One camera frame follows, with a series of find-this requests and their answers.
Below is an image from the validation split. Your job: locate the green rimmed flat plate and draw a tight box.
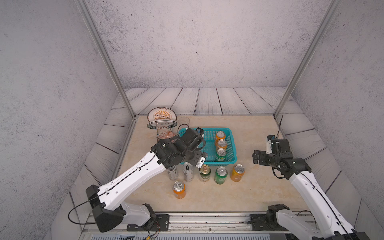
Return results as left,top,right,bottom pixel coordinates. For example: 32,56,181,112
147,119,178,130

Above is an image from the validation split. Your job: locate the upright plate with sunburst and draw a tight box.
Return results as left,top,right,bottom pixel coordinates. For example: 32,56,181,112
147,107,177,122

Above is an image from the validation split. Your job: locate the green soda can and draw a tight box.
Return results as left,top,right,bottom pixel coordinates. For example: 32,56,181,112
215,148,227,162
214,167,228,185

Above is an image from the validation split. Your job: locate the metal wire plate rack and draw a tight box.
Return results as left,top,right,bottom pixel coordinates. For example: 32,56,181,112
156,126,174,138

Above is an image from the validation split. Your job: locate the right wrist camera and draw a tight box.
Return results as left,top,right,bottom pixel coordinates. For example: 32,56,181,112
266,135,276,154

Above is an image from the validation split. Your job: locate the orange patterned bowl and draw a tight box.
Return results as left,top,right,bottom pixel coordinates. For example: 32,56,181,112
158,131,176,141

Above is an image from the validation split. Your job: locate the orange soda can front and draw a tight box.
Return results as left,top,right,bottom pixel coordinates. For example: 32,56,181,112
173,181,186,199

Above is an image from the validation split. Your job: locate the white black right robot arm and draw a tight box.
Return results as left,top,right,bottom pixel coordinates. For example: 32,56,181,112
253,135,369,240

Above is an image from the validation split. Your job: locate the teal plastic basket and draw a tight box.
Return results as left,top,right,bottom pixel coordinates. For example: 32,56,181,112
178,127,238,167

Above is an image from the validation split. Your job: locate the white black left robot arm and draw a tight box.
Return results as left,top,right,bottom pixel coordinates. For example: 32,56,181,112
86,128,208,233

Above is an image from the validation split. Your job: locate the clear drinking glass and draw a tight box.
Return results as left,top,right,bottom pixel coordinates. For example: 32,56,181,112
178,116,190,128

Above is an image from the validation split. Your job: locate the right aluminium frame post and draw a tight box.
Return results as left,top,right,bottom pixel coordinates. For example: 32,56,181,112
273,0,342,119

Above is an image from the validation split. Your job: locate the orange soda can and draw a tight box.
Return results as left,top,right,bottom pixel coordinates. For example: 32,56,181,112
231,164,245,182
216,140,228,150
173,181,186,199
215,131,226,142

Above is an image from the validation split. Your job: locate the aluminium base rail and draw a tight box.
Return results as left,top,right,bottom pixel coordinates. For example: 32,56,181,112
78,211,346,240

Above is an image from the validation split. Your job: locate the left aluminium frame post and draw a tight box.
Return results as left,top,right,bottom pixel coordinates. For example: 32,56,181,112
75,0,136,119

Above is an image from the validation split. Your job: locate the silver drink can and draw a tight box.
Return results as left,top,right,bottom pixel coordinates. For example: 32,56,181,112
167,166,178,181
183,163,194,182

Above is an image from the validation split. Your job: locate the aluminium frame post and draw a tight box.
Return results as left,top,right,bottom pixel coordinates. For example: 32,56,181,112
75,0,136,119
273,0,342,119

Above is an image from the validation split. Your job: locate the green gold beer can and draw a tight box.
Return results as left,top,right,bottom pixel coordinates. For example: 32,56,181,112
199,165,211,182

